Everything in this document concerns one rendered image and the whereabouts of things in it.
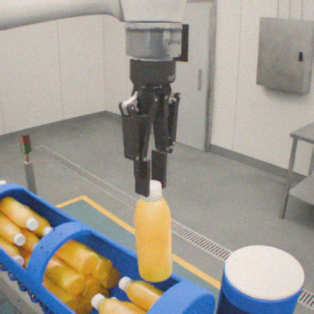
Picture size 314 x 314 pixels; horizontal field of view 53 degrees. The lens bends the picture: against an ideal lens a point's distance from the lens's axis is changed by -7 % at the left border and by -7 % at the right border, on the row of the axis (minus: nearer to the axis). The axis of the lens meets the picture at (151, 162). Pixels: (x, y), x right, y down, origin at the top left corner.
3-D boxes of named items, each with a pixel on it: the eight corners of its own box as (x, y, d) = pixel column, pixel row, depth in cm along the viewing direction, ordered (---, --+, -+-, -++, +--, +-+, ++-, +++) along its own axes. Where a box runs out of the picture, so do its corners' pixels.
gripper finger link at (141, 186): (150, 159, 57) (147, 160, 56) (150, 196, 59) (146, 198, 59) (137, 154, 58) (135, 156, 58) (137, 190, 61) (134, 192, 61)
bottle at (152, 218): (137, 283, 66) (129, 201, 59) (140, 262, 72) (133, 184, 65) (172, 283, 65) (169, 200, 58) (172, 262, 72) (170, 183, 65)
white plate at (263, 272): (230, 239, 122) (230, 243, 122) (218, 290, 98) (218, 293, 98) (302, 250, 114) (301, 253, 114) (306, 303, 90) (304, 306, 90)
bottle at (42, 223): (25, 201, 126) (52, 219, 115) (31, 214, 130) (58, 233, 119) (11, 210, 122) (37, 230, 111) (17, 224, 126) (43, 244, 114)
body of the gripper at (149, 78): (153, 61, 47) (152, 123, 51) (186, 58, 53) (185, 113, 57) (117, 58, 52) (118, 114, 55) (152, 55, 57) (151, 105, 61)
